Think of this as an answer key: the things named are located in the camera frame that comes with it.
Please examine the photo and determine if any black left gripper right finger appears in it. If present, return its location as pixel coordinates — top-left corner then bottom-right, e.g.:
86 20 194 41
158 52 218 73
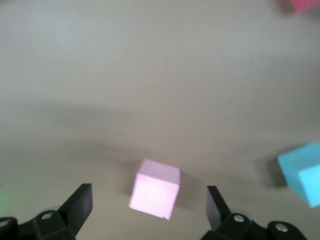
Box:
201 185 307 240

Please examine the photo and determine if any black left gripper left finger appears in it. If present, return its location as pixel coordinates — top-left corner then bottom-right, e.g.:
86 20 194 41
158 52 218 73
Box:
0 184 94 240

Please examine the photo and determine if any pink foam cube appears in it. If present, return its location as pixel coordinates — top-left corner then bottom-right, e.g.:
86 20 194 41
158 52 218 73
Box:
128 157 181 221

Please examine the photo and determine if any blue foam cube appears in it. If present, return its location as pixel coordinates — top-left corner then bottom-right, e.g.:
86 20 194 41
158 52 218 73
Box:
276 140 320 209

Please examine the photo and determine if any red foam cube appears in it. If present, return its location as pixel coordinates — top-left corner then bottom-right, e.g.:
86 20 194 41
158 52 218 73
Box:
284 0 320 16

